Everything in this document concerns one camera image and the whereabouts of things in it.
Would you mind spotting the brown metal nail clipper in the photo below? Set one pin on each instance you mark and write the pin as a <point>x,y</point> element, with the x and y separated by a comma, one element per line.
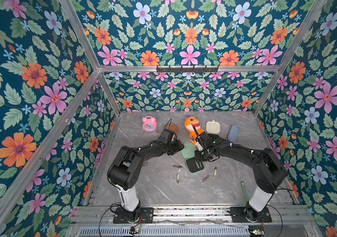
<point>205,178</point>

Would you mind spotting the brown open clipper case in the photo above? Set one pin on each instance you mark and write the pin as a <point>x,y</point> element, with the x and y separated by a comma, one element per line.
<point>174,128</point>

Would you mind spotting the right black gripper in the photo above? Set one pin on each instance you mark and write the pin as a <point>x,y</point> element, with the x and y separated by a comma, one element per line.
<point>202,145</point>

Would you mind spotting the green clipper case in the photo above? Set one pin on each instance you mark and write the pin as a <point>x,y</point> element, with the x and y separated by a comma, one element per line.
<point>188,153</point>

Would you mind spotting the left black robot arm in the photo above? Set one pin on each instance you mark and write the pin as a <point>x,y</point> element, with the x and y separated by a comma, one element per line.
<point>124,172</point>

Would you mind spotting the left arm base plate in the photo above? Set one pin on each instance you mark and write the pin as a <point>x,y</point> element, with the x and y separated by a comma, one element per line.
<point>140,215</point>

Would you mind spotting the black wall hook rail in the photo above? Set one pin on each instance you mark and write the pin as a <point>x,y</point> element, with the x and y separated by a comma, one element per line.
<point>187,69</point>

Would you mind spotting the green nail file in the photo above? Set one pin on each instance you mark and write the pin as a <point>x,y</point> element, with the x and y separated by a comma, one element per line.
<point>243,188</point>

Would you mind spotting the cream open clipper case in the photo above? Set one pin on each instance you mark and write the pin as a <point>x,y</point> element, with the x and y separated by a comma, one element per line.
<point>213,129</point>

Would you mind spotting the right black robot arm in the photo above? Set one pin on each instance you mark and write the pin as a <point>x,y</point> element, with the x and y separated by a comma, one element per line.
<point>268,171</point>

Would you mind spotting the white vented cable duct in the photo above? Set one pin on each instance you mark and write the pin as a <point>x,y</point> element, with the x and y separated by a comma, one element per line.
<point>165,231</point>

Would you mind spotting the blue closed case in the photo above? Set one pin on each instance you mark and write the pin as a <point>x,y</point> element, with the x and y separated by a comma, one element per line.
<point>233,133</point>

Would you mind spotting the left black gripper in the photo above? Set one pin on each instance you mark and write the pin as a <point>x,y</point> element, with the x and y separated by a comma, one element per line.
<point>178,147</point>

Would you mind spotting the pink alarm clock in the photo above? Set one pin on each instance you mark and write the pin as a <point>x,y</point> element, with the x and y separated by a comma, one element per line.
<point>149,124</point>

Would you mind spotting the orange shark plush toy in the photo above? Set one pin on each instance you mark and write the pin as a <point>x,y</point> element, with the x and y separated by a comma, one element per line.
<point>192,124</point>

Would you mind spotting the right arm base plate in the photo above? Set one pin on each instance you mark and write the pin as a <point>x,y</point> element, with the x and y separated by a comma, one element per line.
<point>249,215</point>

